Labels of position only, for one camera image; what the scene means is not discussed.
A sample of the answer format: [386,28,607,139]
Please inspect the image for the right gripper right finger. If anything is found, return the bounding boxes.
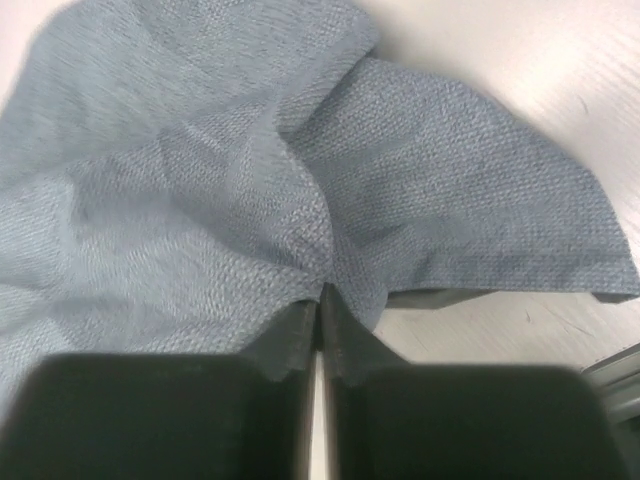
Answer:
[319,285,639,479]

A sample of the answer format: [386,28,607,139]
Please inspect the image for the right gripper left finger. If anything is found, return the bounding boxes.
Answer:
[1,302,318,479]

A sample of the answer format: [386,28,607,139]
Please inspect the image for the grey striped pillowcase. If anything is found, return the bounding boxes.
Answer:
[1,1,639,397]

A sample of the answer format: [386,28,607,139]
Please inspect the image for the aluminium mounting rail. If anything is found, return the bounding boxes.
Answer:
[582,344,639,442]

